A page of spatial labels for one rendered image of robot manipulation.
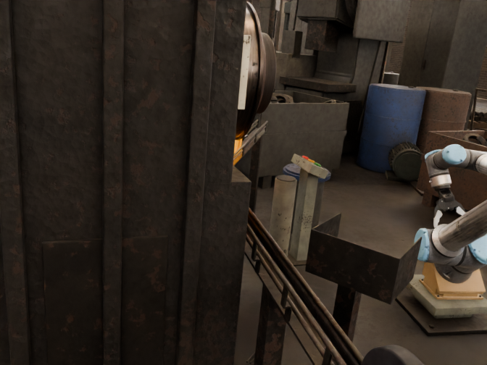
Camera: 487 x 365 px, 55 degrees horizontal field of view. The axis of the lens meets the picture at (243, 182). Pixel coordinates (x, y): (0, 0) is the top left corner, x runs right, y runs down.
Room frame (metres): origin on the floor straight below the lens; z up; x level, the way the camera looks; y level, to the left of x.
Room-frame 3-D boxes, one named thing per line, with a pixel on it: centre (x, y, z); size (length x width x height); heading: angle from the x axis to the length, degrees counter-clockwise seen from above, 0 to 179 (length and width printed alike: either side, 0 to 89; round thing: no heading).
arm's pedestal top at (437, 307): (2.10, -1.06, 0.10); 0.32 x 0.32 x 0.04; 13
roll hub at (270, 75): (1.69, -0.01, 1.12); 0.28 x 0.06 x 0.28; 20
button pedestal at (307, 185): (2.55, -0.37, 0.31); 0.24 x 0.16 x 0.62; 20
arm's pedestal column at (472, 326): (2.10, -1.06, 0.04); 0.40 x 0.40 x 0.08; 13
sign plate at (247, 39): (1.30, 0.07, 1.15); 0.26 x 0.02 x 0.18; 20
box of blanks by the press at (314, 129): (4.40, -0.27, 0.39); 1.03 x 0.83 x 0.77; 125
